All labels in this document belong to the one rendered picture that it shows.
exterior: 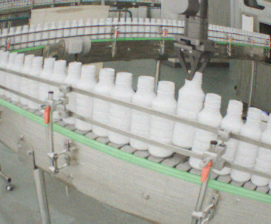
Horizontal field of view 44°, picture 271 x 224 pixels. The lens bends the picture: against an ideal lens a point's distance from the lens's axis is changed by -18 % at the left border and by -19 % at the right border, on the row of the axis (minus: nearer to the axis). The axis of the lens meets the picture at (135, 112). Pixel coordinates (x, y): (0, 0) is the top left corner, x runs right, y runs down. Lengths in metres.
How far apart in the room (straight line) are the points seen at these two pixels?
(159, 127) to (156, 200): 0.18
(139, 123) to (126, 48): 2.04
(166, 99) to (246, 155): 0.24
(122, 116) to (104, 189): 0.20
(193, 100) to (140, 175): 0.22
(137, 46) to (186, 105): 2.17
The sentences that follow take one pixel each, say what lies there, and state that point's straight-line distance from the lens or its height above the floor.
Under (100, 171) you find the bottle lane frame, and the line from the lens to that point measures 1.00.
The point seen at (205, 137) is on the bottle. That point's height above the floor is 1.08.
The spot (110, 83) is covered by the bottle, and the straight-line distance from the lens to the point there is 0.98.
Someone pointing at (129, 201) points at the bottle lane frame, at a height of 0.87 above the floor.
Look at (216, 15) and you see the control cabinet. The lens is 7.77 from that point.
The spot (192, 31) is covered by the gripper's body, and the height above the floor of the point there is 1.30.
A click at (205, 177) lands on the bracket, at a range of 0.75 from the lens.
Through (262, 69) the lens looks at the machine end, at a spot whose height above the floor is 0.66.
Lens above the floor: 1.38
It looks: 18 degrees down
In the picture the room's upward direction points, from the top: 5 degrees clockwise
